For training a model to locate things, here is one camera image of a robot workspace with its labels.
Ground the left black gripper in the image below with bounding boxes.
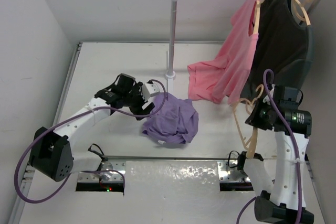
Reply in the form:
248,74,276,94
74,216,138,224
122,82,153,119

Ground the purple t shirt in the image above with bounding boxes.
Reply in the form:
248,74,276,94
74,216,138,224
141,93,199,144

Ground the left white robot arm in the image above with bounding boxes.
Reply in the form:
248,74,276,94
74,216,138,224
28,73,160,182

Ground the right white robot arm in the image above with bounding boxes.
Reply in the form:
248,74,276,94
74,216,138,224
237,85,314,223

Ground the pink t shirt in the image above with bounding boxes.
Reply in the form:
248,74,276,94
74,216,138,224
187,0,260,104

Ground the dark grey t shirt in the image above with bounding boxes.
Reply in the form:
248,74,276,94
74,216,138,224
240,0,314,100

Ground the beige hanger holding pink shirt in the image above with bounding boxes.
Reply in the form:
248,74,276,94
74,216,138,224
253,0,265,34

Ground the beige hanger holding dark shirt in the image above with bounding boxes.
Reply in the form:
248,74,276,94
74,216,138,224
292,0,314,26

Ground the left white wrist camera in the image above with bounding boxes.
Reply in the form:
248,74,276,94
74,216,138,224
141,81,160,100

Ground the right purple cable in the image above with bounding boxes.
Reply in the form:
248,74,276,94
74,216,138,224
236,69,307,224

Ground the purple cable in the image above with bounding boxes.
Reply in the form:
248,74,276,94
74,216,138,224
13,79,169,204
236,69,307,224

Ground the metal base rail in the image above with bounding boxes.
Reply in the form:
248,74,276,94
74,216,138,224
76,155,268,192

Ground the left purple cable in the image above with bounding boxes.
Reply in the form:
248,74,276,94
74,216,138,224
13,79,169,204

